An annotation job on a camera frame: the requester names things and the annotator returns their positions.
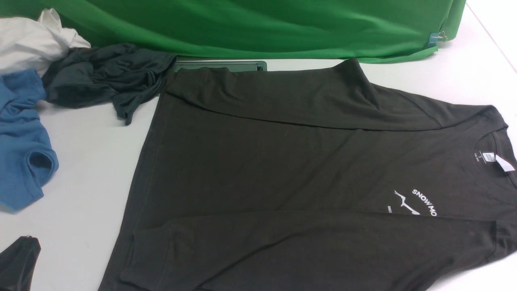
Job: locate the gray long-sleeved shirt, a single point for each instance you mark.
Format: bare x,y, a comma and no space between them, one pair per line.
313,180

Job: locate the blue binder clip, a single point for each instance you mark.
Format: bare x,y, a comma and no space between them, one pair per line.
435,38

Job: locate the black garment at corner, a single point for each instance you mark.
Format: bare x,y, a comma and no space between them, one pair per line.
17,264

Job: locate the dark teal crumpled shirt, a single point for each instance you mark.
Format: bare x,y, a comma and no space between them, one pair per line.
123,74

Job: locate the green backdrop cloth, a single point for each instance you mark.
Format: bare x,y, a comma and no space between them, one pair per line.
373,31

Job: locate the blue crumpled shirt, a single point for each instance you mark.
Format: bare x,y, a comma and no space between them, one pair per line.
27,160

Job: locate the white crumpled shirt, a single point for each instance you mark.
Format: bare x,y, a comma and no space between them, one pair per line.
29,44

